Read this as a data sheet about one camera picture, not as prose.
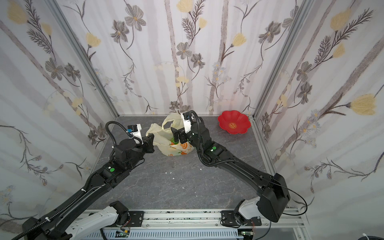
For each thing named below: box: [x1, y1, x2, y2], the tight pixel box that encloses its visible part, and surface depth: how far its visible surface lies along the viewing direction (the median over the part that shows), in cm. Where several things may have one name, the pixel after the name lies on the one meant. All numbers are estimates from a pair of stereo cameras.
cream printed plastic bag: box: [145, 113, 195, 157], surface depth 86 cm
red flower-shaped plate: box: [218, 110, 252, 135], surface depth 118 cm
